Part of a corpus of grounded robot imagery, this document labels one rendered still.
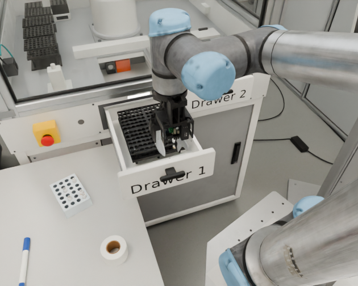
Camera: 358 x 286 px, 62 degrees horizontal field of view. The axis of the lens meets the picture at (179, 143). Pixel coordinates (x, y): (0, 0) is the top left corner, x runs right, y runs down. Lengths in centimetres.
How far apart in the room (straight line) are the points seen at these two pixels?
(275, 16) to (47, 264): 106
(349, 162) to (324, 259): 127
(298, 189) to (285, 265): 162
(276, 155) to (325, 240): 192
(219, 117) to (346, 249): 104
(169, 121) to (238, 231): 43
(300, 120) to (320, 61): 218
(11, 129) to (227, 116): 84
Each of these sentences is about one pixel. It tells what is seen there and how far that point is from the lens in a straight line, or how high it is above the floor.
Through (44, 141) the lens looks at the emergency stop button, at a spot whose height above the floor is 88.
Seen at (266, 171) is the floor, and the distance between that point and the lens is 213.
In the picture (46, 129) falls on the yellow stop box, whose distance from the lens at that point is 107.
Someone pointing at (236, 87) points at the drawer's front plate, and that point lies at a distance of 122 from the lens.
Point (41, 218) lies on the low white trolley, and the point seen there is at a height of 76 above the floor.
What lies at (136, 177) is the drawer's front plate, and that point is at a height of 91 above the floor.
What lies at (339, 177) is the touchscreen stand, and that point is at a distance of 170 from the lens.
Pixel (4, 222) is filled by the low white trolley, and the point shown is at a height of 76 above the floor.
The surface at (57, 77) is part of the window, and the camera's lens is 103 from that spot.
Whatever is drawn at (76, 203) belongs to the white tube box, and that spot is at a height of 80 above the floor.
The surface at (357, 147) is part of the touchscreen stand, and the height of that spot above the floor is 61.
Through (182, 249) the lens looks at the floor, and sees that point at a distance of 174.
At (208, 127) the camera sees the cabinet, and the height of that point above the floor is 69.
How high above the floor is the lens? 156
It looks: 44 degrees down
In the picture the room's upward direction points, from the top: straight up
